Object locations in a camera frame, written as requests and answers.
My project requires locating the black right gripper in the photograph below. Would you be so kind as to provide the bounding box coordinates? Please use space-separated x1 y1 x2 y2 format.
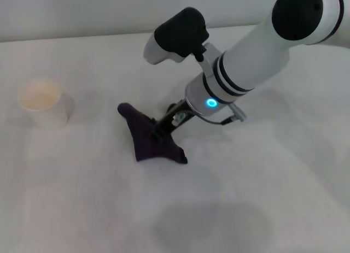
150 99 198 140

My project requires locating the purple rag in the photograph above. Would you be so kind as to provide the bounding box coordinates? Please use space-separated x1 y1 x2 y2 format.
117 102 189 165

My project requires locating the white paper cup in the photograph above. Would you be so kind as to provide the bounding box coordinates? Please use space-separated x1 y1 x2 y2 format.
17 77 75 130

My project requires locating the black gripper cable silver plug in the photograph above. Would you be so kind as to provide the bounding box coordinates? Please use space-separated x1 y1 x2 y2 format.
195 103 248 126

